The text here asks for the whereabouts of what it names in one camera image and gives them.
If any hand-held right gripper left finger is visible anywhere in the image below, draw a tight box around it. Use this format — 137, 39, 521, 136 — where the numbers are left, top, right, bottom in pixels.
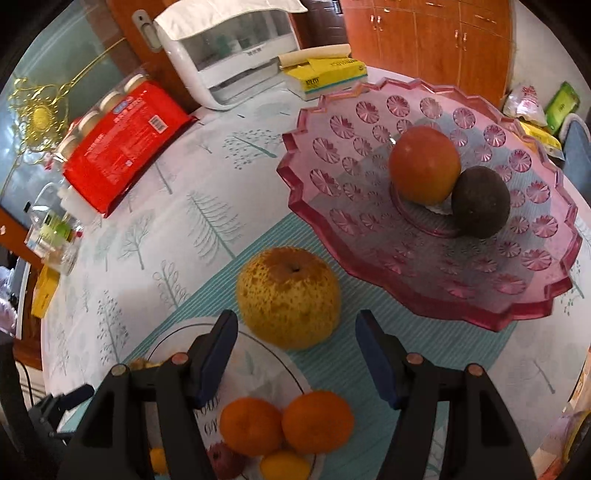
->
55, 309, 239, 480

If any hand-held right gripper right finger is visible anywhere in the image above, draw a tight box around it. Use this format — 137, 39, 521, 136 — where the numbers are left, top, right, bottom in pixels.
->
355, 309, 539, 480

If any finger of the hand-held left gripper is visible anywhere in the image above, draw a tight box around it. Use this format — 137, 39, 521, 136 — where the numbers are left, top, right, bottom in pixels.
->
28, 384, 95, 439

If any yellow speckled pear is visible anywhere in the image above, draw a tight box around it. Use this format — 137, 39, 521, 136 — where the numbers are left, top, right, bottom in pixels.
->
236, 247, 342, 350

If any pink glass fruit plate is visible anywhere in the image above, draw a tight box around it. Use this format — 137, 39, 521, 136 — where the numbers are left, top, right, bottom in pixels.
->
276, 77, 583, 333

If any small red apple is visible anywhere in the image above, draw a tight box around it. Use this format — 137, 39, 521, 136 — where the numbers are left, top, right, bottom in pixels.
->
208, 440, 247, 480

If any small yellow orange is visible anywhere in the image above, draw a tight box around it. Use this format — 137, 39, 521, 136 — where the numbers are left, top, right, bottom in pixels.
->
259, 450, 312, 480

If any clear glass jar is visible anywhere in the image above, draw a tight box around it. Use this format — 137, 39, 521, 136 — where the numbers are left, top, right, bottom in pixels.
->
25, 182, 86, 275

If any green label bottle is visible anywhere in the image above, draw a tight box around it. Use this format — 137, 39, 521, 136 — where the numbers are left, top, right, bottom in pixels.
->
39, 217, 75, 245

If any tree print tablecloth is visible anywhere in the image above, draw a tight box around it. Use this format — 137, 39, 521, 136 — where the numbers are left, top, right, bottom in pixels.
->
41, 65, 591, 480

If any dark round fruit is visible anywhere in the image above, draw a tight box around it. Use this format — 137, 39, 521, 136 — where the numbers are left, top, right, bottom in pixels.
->
451, 167, 511, 240

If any white plastic bottle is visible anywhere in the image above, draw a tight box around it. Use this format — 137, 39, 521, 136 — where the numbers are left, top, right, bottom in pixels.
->
58, 182, 100, 227

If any orange-red tomato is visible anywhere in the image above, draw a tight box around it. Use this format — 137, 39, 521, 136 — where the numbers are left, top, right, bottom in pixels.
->
389, 127, 462, 206

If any red wrapped bottle pack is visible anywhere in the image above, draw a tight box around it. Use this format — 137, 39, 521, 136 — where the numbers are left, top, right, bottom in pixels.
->
54, 74, 198, 219

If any yellow snack bag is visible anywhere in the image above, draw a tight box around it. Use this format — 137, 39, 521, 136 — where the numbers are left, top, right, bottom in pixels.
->
519, 120, 565, 160

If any white appliance with lid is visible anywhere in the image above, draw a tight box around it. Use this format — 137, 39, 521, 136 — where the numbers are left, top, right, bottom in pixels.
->
152, 7, 301, 110

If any blue chair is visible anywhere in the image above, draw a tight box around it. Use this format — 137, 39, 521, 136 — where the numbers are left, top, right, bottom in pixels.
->
561, 117, 591, 195

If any yellow tissue box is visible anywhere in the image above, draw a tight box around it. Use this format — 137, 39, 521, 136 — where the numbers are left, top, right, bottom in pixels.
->
283, 58, 369, 100

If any white pink snack bag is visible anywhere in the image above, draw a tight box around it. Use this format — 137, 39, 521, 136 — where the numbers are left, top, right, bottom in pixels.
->
502, 83, 548, 125

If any brown wooden door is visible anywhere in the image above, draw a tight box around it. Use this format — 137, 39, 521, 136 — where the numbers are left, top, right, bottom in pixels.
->
105, 0, 201, 114

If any cream paper roll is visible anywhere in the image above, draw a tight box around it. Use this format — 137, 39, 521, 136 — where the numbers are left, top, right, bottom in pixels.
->
277, 44, 350, 68

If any green snack bag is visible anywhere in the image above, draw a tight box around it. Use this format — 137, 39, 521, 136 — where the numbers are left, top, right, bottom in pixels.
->
545, 82, 581, 134

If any brown wooden cabinet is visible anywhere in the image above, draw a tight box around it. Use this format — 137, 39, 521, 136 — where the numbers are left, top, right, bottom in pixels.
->
339, 0, 514, 109

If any white cloth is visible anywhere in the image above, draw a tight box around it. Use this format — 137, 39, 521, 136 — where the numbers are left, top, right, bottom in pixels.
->
154, 0, 309, 40

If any gold wire ornament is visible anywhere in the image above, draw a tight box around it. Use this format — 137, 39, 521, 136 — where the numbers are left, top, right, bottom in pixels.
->
8, 37, 127, 144

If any silver door handle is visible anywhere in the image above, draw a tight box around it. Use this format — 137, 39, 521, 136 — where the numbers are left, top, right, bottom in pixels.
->
132, 10, 162, 52

